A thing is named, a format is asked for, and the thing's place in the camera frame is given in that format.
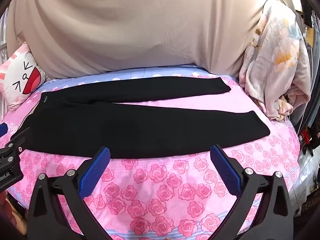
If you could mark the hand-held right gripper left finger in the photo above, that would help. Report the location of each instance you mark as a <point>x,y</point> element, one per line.
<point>96,170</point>

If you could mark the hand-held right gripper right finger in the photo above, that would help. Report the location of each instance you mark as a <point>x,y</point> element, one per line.
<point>225,170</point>

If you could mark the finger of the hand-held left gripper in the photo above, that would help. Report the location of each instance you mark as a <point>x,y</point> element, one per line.
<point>2,129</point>
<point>17,140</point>

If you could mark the black pants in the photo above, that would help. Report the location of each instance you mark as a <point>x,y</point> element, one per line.
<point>140,127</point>

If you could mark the white cat face pillow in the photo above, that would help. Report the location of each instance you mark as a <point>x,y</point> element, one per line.
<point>18,77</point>

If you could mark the pink rose bedsheet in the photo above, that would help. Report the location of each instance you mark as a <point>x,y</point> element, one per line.
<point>162,182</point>

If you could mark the red and black object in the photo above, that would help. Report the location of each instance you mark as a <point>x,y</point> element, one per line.
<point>307,140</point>

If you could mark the pale floral blanket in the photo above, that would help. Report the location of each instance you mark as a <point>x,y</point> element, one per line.
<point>277,55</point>

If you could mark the beige quilt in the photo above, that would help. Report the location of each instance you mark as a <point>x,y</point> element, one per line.
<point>130,27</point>

